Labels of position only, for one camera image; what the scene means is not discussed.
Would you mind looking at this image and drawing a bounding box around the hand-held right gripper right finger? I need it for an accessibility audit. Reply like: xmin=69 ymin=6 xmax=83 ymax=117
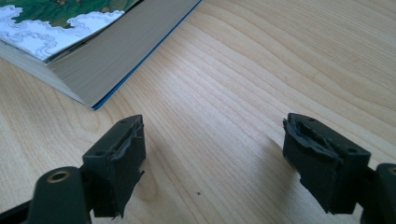
xmin=281 ymin=112 xmax=373 ymax=216

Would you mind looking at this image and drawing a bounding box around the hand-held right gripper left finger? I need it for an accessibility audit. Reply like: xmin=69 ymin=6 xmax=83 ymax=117
xmin=81 ymin=114 xmax=148 ymax=218

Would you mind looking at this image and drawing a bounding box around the blue illustrated paperback book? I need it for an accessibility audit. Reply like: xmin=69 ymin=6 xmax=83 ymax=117
xmin=0 ymin=0 xmax=203 ymax=112

